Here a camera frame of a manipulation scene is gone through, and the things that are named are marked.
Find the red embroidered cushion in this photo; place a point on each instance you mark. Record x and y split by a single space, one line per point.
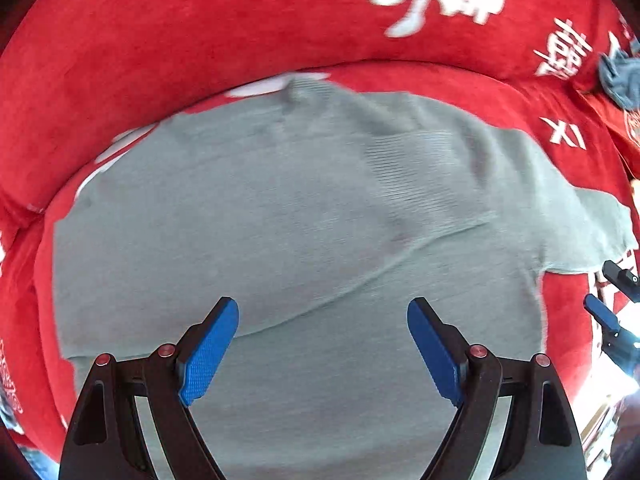
623 127

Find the grey knit sweater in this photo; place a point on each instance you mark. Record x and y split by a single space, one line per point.
323 212

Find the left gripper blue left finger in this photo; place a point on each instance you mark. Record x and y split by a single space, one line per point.
105 440

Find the red wedding sofa cover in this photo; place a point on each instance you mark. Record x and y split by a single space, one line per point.
79 77

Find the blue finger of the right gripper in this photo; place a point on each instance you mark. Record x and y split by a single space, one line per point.
624 280
605 317

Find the grey-blue crumpled cloth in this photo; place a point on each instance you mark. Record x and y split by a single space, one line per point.
619 78

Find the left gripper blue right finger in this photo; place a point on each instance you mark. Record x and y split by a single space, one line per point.
540 439

